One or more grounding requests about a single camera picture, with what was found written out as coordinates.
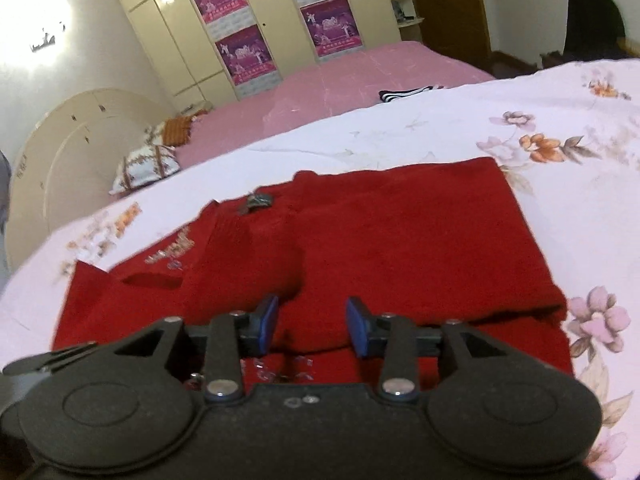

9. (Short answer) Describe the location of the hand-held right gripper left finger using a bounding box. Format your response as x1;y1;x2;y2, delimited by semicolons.
107;293;280;405

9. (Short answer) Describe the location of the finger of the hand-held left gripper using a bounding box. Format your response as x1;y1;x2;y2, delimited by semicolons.
2;341;98;376

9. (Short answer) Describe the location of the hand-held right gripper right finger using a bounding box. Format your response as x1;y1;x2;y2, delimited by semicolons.
346;296;516;406

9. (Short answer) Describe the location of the red knit sweater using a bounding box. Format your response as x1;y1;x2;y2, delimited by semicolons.
52;156;573;396

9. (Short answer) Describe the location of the white patterned pillow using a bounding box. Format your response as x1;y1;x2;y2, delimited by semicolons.
109;144;181;196

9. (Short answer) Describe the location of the orange patterned pillow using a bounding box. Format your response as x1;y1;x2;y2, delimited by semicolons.
145;115;201;148

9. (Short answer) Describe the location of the floral print quilt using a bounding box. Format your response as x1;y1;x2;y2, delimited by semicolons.
0;57;640;480

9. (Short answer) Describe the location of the cream bed headboard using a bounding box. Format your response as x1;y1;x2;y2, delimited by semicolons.
5;87;176;271

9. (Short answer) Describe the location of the black white striped cloth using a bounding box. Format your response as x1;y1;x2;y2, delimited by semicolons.
378;83;446;103

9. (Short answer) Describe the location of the pink bed sheet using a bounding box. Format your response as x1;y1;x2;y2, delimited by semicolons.
172;40;496;168

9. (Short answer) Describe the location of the cream corner shelf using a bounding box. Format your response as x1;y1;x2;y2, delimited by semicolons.
380;0;426;43

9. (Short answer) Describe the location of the cream wardrobe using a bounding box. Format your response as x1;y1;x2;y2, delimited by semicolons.
100;0;403;111

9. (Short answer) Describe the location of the brown wooden door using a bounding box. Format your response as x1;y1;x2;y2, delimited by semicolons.
400;0;493;68

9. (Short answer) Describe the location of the small wall decoration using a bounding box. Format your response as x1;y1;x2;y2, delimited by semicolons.
30;20;68;53

